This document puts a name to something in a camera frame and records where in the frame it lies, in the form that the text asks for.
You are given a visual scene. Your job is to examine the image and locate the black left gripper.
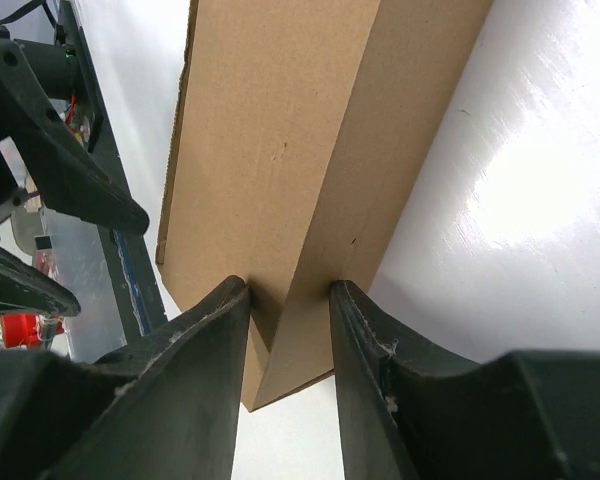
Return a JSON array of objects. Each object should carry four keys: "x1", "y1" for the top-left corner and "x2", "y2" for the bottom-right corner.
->
[{"x1": 0, "y1": 26, "x2": 149, "y2": 317}]

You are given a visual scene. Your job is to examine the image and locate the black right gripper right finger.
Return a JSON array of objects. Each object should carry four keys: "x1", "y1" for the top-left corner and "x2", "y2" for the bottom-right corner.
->
[{"x1": 329, "y1": 280, "x2": 600, "y2": 479}]

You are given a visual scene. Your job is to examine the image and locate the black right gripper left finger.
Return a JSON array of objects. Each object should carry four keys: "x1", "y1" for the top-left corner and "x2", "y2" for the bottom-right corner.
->
[{"x1": 0, "y1": 276, "x2": 250, "y2": 479}]

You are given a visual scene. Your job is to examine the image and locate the brown cardboard paper box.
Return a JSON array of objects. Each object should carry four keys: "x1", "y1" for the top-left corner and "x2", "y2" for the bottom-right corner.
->
[{"x1": 156, "y1": 1, "x2": 490, "y2": 411}]

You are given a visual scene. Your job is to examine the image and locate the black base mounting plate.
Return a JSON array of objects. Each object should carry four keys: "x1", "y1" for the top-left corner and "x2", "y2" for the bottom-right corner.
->
[{"x1": 44, "y1": 1, "x2": 167, "y2": 362}]

